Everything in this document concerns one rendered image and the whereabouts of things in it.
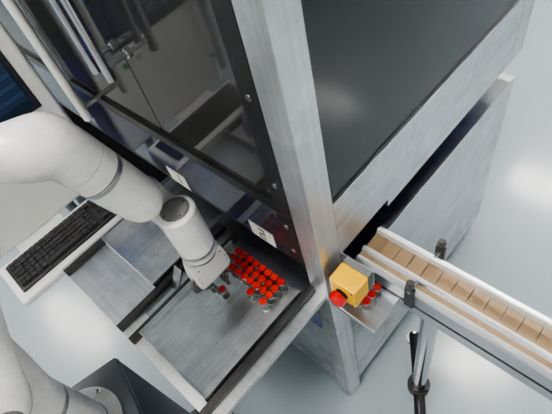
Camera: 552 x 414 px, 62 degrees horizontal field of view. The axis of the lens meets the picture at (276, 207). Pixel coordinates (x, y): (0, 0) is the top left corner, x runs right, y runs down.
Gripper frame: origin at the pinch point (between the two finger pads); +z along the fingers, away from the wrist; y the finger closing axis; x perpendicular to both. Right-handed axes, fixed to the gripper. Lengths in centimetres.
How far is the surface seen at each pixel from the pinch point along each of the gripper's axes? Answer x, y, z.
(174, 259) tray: -21.1, 1.6, 7.6
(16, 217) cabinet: -79, 24, 6
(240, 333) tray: 10.3, 5.3, 7.6
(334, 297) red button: 28.0, -12.4, -5.5
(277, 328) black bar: 17.7, -1.1, 5.8
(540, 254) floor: 51, -117, 96
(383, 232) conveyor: 25.2, -35.1, -1.0
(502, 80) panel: 20, -111, 8
